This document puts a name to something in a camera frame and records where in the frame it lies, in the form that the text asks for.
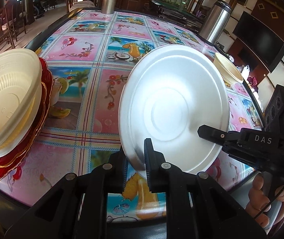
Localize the black flat television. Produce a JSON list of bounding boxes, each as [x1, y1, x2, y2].
[[233, 12, 284, 72]]

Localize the wooden dining chair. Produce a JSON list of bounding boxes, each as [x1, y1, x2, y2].
[[0, 7, 15, 50]]

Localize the white foam plate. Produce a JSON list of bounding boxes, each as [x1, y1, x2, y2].
[[118, 44, 230, 176]]

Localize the large cream plastic bowl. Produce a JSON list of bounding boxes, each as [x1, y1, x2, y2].
[[0, 49, 42, 157]]

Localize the floral plastic tablecloth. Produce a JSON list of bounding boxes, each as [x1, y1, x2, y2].
[[0, 10, 264, 223]]

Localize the red gold-rimmed plate stack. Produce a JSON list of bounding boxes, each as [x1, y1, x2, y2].
[[0, 57, 54, 182]]

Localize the person's right hand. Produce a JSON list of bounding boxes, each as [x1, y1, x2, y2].
[[245, 174, 284, 228]]

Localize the seated person in background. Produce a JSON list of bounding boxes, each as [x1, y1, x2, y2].
[[4, 0, 17, 14]]

